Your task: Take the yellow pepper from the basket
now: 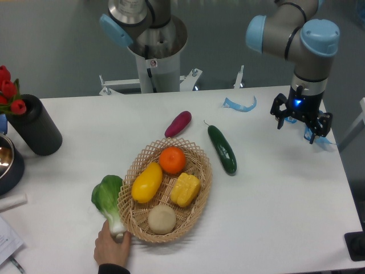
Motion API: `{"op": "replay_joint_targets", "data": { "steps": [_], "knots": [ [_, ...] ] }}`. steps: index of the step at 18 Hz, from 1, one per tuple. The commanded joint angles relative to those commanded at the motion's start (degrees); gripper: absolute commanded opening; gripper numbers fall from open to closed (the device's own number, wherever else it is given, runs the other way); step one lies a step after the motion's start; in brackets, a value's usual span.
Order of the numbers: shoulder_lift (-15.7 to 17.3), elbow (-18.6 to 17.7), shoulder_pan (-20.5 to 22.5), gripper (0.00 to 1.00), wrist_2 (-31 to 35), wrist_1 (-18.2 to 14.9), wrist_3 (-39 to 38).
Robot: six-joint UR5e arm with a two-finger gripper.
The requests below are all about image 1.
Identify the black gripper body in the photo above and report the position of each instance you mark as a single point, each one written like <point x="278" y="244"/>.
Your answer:
<point x="302" y="107"/>

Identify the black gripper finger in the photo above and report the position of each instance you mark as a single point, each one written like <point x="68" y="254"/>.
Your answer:
<point x="279" y="109"/>
<point x="321" y="125"/>

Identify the yellow bell pepper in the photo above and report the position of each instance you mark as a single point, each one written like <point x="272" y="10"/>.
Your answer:
<point x="185" y="189"/>

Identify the green bok choy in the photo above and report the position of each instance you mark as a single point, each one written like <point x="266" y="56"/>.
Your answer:
<point x="105" y="198"/>

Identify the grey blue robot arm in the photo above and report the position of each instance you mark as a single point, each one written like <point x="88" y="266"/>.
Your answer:
<point x="293" y="34"/>

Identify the black sleeve forearm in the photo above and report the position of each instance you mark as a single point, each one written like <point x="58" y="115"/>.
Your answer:
<point x="109" y="268"/>

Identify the woven wicker basket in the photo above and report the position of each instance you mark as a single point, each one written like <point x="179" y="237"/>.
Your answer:
<point x="165" y="190"/>

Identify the person's hand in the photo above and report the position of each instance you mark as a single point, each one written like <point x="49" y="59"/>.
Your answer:
<point x="107" y="251"/>

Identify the dark green cucumber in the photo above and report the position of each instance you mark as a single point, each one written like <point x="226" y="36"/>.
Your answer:
<point x="223" y="149"/>

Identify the purple sweet potato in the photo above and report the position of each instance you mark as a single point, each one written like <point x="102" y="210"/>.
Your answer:
<point x="180" y="122"/>

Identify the orange fruit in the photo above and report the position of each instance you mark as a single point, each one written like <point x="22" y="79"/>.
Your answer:
<point x="172" y="160"/>

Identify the black device at edge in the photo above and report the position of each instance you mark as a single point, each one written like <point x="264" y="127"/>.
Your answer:
<point x="355" y="245"/>

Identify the yellow mango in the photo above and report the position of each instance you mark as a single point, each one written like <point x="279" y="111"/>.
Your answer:
<point x="147" y="183"/>

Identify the beige round bun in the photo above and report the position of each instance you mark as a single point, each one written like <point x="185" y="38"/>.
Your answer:
<point x="162" y="219"/>

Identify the black cylindrical vase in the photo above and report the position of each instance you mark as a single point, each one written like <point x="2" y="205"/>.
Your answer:
<point x="36" y="127"/>

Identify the red tulip flowers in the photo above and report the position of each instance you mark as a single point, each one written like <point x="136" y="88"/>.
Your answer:
<point x="11" y="101"/>

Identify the dark metal bowl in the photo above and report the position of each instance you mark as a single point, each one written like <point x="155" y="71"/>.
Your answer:
<point x="12" y="165"/>

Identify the white paper roll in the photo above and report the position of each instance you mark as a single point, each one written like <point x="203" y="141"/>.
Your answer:
<point x="12" y="201"/>

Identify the white paper sheet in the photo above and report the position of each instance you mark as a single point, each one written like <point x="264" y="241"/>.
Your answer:
<point x="10" y="241"/>

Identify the pen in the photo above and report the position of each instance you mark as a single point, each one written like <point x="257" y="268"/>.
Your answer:
<point x="17" y="265"/>

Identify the blue lanyard ribbon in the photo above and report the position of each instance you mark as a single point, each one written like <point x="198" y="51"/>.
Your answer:
<point x="307" y="134"/>

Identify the white post at right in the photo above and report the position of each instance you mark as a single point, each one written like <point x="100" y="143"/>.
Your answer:
<point x="354" y="130"/>

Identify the white metal frame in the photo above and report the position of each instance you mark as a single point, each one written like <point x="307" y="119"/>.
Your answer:
<point x="194" y="81"/>

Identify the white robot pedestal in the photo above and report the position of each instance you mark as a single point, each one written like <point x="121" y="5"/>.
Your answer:
<point x="157" y="53"/>

